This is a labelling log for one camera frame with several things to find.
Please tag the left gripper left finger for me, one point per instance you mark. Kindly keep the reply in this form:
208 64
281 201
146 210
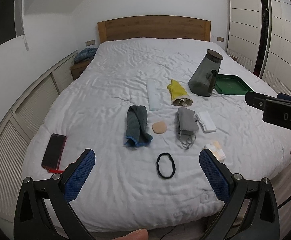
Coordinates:
32 220

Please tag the white wardrobe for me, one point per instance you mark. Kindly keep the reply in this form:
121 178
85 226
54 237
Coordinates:
260 40

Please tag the white bed duvet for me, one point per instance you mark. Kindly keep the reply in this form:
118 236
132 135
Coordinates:
120 107

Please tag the wooden headboard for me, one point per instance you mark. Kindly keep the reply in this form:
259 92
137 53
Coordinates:
154 26

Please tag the blue cloth on nightstand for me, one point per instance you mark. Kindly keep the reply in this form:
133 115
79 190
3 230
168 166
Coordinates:
85 55

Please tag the dark teal towel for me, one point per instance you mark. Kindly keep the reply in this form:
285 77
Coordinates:
136 127

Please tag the yellow sock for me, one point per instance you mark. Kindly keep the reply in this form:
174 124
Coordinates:
179 96

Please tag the black smartphone red case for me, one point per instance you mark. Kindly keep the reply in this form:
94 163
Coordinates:
53 153

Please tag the dark grey lidded pitcher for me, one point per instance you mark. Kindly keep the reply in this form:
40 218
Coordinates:
203 80

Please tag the grey cloth face mask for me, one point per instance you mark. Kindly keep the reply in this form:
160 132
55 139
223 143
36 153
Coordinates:
187 127

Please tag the tissue packet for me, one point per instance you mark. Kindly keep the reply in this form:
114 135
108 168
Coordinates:
217 151

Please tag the white cloth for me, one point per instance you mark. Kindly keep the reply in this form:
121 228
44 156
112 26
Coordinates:
206 122

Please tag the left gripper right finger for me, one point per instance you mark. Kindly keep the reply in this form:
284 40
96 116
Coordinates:
261 219

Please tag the person's left hand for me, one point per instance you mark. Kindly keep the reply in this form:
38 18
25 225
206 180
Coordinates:
141 234

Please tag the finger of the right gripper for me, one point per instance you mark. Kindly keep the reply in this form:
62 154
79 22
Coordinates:
284 96
260 101

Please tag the radiator cover panel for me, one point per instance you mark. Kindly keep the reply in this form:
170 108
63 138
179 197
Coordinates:
21 123

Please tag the black hair band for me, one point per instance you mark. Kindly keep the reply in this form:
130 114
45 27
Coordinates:
165 166

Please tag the green tray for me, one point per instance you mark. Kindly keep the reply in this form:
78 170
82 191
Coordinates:
231 85

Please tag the beige makeup sponge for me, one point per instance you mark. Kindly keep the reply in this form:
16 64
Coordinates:
159 127

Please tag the wooden nightstand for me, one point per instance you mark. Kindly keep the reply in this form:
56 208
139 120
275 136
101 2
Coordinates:
78 68

